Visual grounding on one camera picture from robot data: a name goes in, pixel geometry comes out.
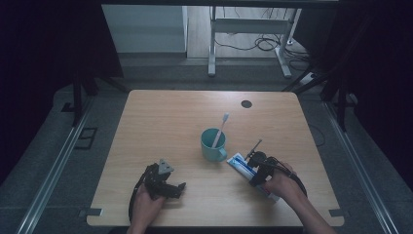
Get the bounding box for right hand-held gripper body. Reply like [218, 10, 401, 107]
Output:
[245, 139, 279, 183]

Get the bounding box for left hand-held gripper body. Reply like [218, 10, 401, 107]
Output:
[142, 158, 176, 200]

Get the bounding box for white and blue toothpaste tube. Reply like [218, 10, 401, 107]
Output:
[226, 152, 281, 203]

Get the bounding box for teal cup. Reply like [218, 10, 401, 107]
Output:
[200, 127, 228, 163]

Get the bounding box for white toothbrush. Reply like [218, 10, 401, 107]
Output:
[211, 112, 231, 149]

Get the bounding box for person's right hand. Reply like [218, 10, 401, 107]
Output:
[261, 161, 298, 205]

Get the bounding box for person's left hand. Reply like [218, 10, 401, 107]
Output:
[131, 183, 166, 228]

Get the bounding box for black metal stand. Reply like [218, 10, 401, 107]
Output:
[282, 62, 358, 133]
[71, 69, 131, 128]

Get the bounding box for white cabinet panel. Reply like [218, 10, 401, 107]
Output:
[101, 4, 189, 54]

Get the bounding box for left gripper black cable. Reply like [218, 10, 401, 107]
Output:
[128, 165, 154, 222]

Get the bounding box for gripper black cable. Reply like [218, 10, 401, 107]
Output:
[268, 157, 308, 198]
[128, 165, 154, 222]

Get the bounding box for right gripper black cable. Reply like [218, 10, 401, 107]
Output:
[268, 157, 308, 198]

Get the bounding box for metal floor rail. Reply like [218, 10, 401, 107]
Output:
[15, 97, 95, 234]
[321, 100, 392, 234]

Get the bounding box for black floor cables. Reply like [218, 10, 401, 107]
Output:
[213, 8, 314, 72]

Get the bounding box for white desk frame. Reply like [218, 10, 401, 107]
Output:
[207, 6, 303, 79]

